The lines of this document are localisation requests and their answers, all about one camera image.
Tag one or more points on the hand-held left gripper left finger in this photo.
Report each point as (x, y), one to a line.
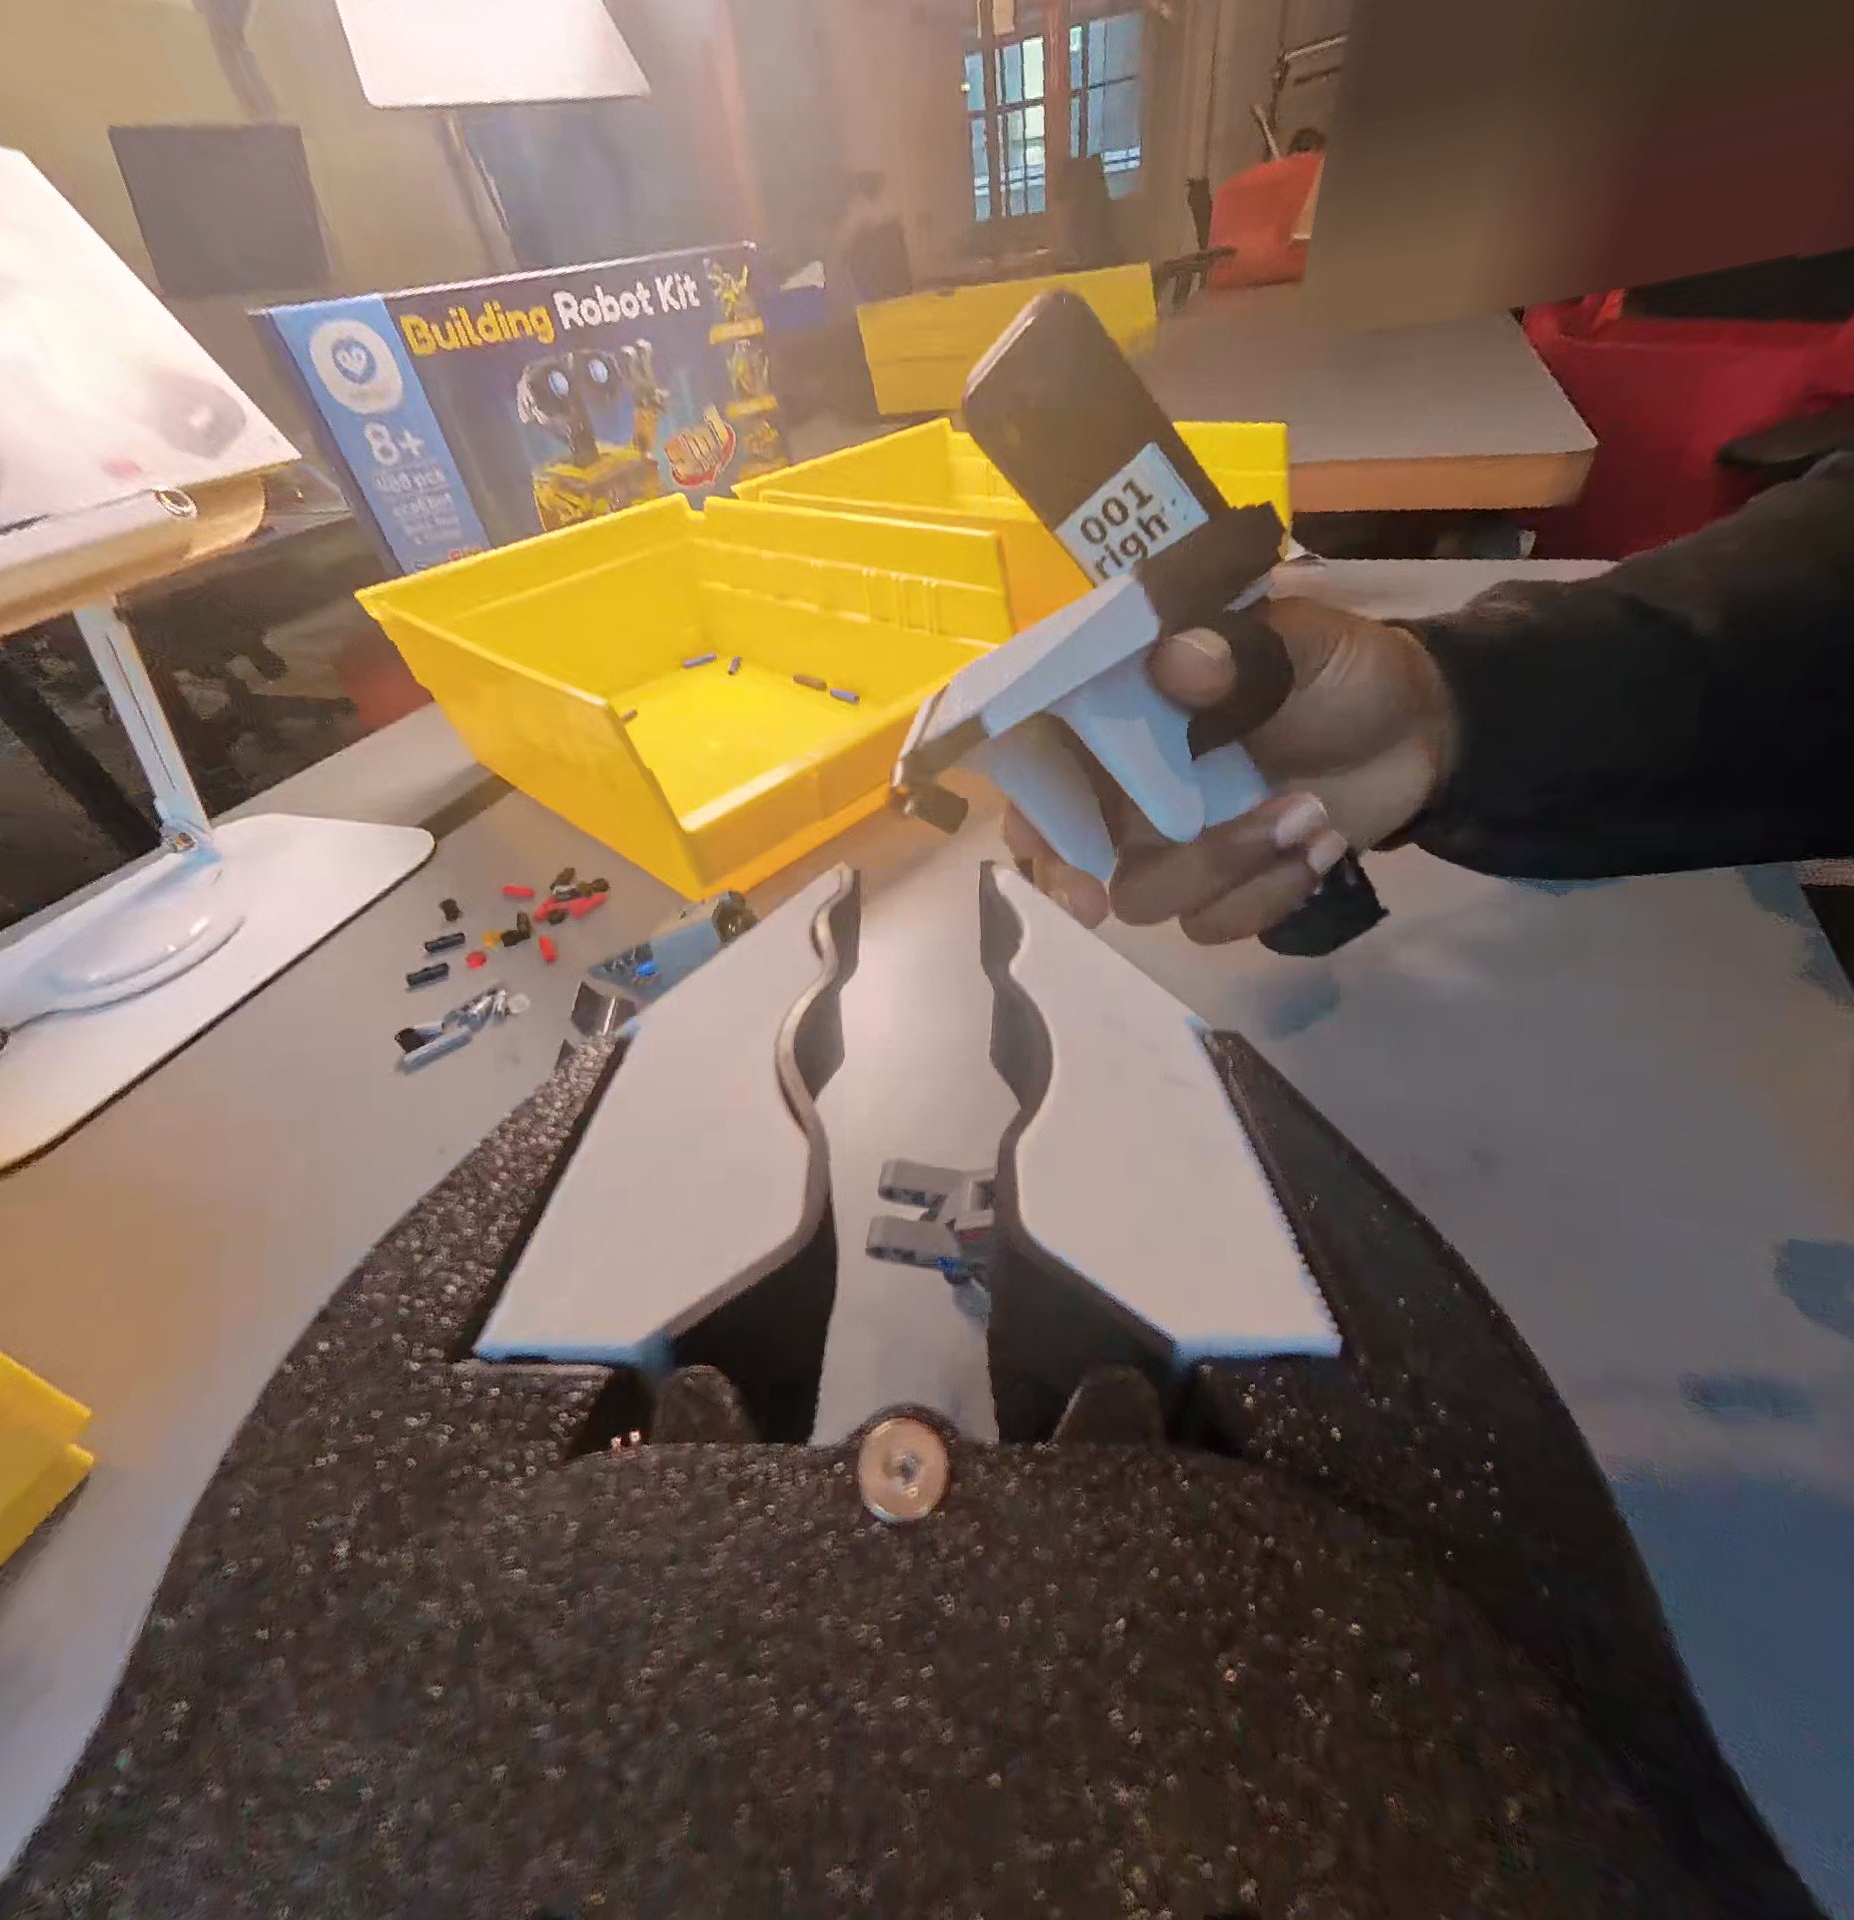
(657, 1185)

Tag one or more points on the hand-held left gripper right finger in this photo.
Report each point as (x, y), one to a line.
(1167, 1200)

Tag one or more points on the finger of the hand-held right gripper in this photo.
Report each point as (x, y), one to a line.
(1017, 669)

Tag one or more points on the dark grey brick beam assembly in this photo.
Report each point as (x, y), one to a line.
(972, 1239)

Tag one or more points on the grey motor block assembly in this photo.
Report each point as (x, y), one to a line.
(673, 960)

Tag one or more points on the grey desk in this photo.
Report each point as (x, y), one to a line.
(1467, 1125)

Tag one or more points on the person's right hand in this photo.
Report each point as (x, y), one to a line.
(1346, 720)

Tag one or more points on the yellow plastic parts bin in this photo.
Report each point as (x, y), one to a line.
(21, 1455)
(942, 339)
(896, 481)
(537, 645)

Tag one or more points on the small grey connector pieces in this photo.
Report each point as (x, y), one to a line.
(462, 1028)

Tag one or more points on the scattered small building pins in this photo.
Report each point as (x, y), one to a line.
(522, 914)

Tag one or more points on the white side table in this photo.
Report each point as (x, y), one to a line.
(1393, 404)

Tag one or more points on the dark framed window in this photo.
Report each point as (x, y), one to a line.
(1055, 105)

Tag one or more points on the white book stand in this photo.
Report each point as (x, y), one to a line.
(193, 960)

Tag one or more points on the red beanbag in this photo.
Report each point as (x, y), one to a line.
(1663, 421)

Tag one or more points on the blue robot kit box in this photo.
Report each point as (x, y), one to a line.
(477, 390)

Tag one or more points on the white board on pole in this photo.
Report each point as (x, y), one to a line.
(492, 53)

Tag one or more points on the black monitor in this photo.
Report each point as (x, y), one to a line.
(223, 211)

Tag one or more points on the instruction booklet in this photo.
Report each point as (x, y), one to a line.
(86, 331)

